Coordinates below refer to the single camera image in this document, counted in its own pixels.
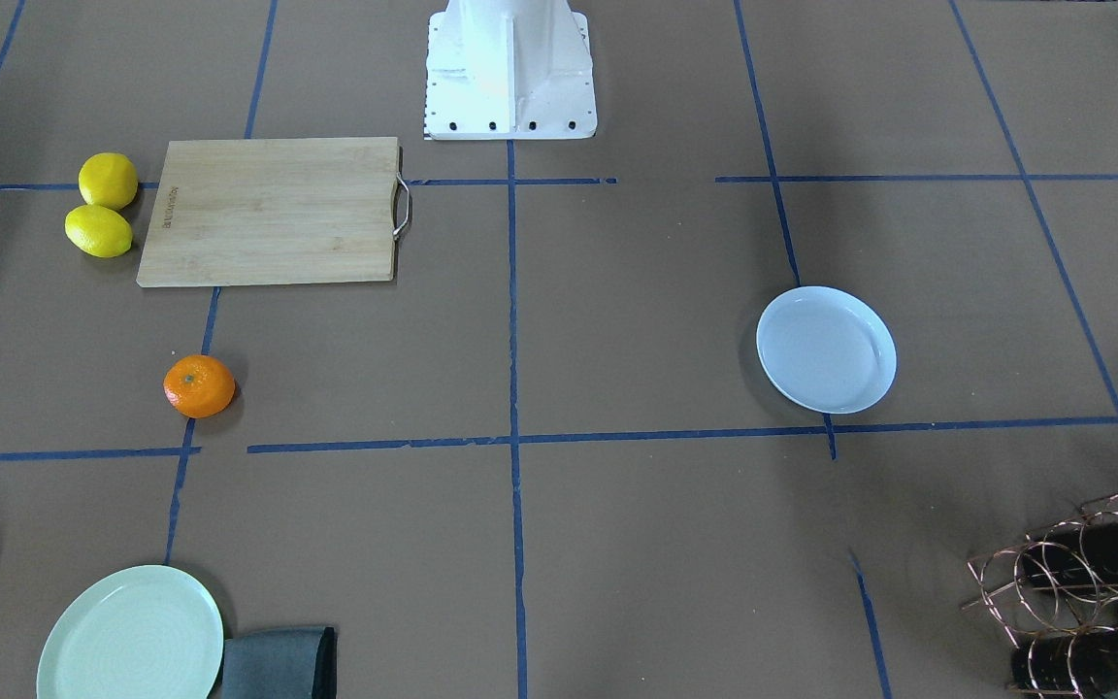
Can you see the white plate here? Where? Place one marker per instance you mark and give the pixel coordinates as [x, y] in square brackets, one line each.
[826, 350]

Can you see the orange fruit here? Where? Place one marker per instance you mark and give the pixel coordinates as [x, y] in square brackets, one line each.
[199, 386]

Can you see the light green plate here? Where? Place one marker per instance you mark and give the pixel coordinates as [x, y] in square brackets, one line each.
[149, 631]

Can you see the wooden cutting board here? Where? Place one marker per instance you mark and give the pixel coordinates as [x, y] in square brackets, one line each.
[237, 212]

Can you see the dark grey folded cloth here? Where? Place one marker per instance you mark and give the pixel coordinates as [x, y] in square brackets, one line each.
[284, 662]

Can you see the lower yellow lemon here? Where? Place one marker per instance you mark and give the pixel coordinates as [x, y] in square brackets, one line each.
[99, 231]

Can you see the yellow lemon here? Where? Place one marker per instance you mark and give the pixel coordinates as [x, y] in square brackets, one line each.
[109, 180]
[99, 231]

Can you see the upper yellow lemon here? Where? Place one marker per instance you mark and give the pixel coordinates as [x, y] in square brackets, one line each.
[109, 180]

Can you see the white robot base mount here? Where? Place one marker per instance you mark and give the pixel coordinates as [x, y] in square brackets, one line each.
[509, 70]

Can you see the copper wire basket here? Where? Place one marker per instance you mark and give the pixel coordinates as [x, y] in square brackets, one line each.
[1054, 595]

